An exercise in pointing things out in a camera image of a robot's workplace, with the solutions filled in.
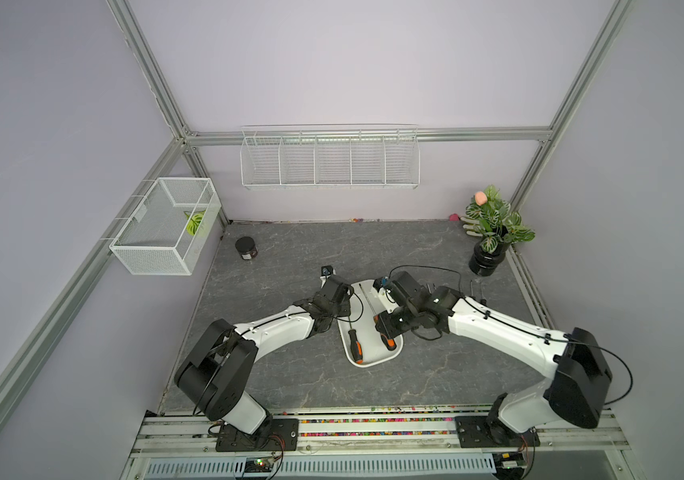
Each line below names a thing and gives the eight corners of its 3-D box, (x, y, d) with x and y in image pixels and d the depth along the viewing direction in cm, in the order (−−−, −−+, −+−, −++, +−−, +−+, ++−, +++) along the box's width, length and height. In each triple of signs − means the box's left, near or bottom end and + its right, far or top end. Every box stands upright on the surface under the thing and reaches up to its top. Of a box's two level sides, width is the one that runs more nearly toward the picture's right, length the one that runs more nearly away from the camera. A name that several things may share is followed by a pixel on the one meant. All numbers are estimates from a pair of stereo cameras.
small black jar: (236, 260, 112) (232, 251, 108) (241, 245, 117) (237, 236, 113) (256, 260, 112) (252, 251, 108) (260, 245, 117) (256, 236, 113)
